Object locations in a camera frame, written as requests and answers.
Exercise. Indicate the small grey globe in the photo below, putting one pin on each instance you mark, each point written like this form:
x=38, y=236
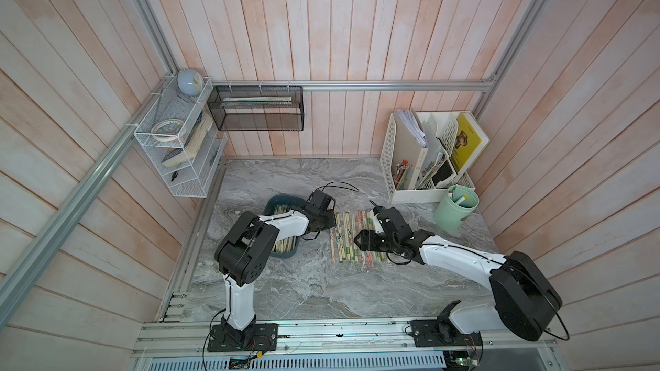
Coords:
x=190, y=82

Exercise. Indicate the white papers in organizer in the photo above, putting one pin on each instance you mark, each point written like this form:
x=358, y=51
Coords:
x=410, y=121

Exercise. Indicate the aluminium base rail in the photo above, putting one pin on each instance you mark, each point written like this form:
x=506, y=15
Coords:
x=340, y=344

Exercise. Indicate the old book on shelf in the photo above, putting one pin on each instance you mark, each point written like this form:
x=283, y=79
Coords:
x=193, y=144

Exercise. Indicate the white file organizer rack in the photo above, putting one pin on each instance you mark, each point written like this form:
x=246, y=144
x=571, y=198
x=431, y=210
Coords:
x=440, y=129

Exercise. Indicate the mint green pen cup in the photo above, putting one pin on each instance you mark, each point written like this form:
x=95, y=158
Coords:
x=450, y=216

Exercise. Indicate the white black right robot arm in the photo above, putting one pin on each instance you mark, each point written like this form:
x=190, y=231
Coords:
x=522, y=299

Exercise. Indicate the white wire wall shelf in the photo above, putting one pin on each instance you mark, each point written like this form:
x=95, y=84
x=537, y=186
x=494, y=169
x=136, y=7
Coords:
x=189, y=179

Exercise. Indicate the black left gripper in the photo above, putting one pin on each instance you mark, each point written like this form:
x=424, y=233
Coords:
x=332, y=222

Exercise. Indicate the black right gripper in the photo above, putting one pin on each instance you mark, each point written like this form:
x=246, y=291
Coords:
x=369, y=246

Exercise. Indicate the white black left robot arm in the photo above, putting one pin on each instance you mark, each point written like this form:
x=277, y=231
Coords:
x=242, y=257

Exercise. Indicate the black booklet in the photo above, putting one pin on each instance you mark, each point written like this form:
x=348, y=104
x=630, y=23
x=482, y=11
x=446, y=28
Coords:
x=444, y=175

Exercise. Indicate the teal plastic storage tray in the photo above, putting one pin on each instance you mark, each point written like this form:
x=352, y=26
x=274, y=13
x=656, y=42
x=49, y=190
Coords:
x=281, y=203

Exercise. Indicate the bundle of coloured folders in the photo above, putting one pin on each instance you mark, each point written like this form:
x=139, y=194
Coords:
x=400, y=174

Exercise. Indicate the roll of tape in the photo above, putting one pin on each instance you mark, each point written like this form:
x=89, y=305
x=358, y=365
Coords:
x=167, y=131

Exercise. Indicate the black mesh wall basket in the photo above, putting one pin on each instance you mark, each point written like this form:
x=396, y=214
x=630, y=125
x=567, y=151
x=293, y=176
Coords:
x=257, y=108

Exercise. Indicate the yellow book with animal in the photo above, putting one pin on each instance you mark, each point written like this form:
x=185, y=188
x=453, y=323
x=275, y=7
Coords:
x=470, y=141

